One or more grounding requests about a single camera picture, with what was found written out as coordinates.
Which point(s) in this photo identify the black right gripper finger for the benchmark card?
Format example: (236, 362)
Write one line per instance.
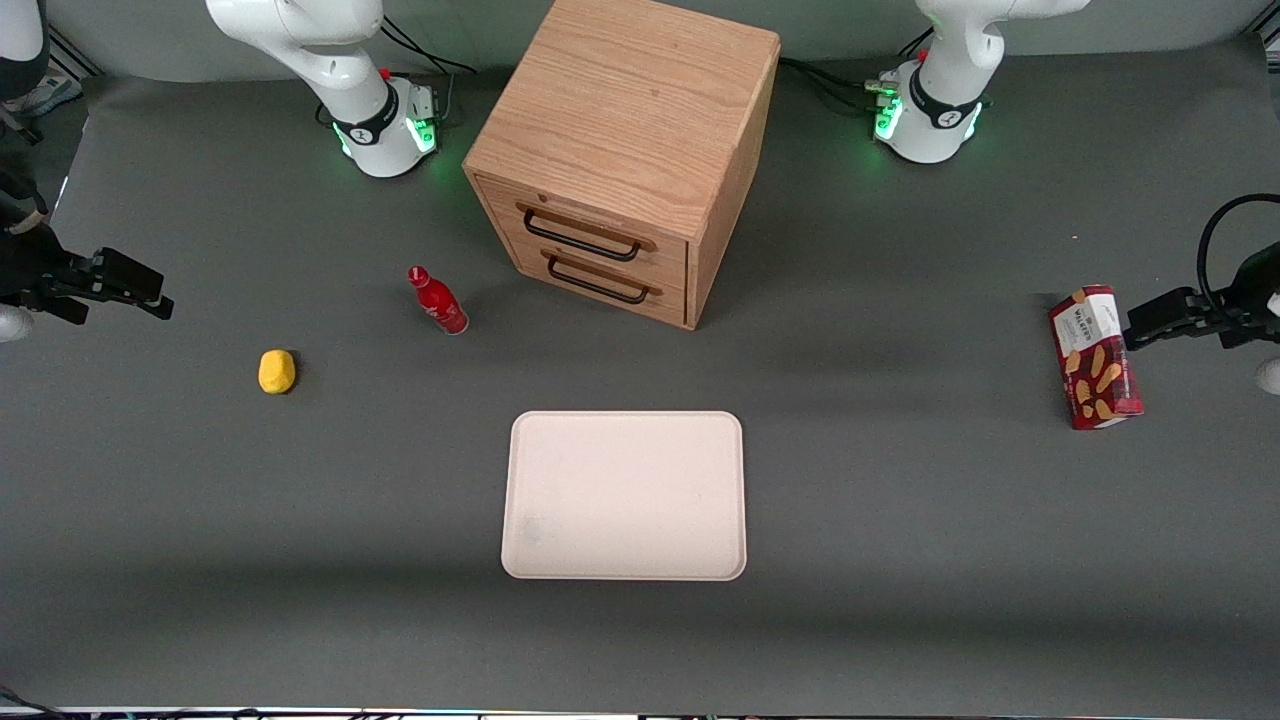
(125, 275)
(60, 308)

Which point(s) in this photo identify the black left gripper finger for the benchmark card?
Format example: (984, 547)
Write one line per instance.
(1160, 318)
(1245, 336)

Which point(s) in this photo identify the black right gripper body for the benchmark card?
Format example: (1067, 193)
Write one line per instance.
(30, 272)

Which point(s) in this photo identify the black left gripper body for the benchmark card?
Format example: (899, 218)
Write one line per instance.
(1243, 306)

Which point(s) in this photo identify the red coke bottle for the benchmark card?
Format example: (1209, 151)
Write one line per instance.
(438, 303)

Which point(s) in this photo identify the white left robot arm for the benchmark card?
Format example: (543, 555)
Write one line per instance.
(945, 110)

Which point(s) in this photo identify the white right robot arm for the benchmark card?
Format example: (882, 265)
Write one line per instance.
(330, 60)

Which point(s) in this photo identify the cream rectangular tray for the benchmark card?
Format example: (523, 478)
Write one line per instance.
(625, 495)

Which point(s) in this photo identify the red shortbread cookie box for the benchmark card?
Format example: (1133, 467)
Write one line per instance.
(1095, 360)

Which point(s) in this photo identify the grey white sneaker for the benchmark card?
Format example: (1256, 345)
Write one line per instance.
(45, 95)

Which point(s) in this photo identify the yellow lemon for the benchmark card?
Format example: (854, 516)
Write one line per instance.
(276, 372)

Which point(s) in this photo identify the wooden drawer front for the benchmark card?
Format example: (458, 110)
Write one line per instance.
(640, 300)
(600, 222)

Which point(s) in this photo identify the wooden drawer cabinet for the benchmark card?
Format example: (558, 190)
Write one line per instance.
(625, 110)

